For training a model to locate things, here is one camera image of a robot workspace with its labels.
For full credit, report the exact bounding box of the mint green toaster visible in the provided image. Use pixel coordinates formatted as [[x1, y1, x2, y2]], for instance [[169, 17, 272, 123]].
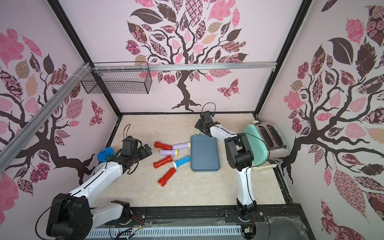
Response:
[[243, 122, 289, 166]]

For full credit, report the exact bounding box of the black wire basket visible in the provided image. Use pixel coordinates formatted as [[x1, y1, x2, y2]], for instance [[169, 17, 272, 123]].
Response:
[[81, 61, 152, 94]]

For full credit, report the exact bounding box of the pale green flashlight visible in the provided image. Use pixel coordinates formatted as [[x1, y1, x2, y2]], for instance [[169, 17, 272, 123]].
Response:
[[195, 129, 203, 135]]

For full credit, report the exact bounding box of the white slotted cable duct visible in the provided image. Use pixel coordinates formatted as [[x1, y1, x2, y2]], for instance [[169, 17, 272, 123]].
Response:
[[86, 226, 242, 240]]

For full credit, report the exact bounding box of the purple flashlight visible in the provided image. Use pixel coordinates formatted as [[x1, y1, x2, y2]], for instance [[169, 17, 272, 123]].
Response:
[[159, 150, 179, 156], [172, 142, 191, 150]]

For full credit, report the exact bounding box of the blue flashlight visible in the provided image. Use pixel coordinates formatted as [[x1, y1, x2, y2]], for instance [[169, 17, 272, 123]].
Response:
[[172, 156, 191, 169]]

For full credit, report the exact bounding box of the red flashlight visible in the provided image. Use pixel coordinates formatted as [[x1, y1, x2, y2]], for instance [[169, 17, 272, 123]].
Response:
[[153, 155, 173, 169], [158, 168, 177, 187], [154, 141, 173, 150]]

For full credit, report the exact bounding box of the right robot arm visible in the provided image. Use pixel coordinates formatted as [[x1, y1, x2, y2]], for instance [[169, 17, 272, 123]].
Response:
[[195, 111, 257, 221]]

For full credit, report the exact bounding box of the blue-lid printed cup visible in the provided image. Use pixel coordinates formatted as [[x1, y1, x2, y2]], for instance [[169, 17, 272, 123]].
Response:
[[97, 147, 115, 163]]

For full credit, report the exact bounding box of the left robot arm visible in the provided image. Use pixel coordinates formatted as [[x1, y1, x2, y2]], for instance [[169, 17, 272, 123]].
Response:
[[46, 136, 152, 240]]

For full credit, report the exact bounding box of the blue-grey storage tray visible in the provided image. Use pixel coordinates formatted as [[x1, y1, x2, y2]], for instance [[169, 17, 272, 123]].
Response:
[[191, 135, 221, 172]]

